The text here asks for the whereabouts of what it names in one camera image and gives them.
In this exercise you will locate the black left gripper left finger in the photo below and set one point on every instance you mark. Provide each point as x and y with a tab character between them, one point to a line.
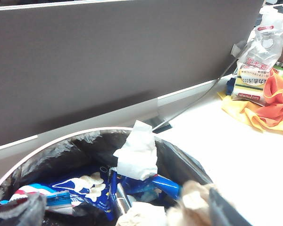
16	212

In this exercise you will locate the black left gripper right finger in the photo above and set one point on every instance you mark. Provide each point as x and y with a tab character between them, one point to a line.
224	212

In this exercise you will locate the two-lobed brown paper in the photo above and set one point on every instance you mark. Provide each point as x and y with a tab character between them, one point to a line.
193	207

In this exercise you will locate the brown paper ball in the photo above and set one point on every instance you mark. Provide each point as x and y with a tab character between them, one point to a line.
141	214

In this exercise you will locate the black trash bag liner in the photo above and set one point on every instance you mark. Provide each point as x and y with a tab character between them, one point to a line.
80	153

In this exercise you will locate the red white striped wrapper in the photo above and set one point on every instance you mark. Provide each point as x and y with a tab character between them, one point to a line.
30	189

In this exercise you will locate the light blue packet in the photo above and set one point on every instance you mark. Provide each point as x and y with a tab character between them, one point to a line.
59	200

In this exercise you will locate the blue popcorn snack bag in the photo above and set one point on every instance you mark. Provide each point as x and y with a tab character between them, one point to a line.
70	187

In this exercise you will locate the shiny blue wrapper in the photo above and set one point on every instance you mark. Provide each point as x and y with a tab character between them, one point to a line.
165	184

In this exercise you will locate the white crumpled tissue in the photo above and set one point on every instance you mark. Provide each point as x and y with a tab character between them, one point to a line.
136	155

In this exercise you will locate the yellow cloth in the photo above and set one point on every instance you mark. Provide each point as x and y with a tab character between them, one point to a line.
235	106

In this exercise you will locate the dark blue cloth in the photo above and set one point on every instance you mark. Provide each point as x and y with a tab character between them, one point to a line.
230	86

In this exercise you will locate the orange cloth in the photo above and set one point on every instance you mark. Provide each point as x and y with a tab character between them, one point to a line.
278	94

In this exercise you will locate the plastic bag of sponges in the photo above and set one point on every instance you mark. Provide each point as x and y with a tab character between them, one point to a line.
257	70

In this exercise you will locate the grey desk partition panel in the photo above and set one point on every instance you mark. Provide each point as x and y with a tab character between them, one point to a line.
108	58

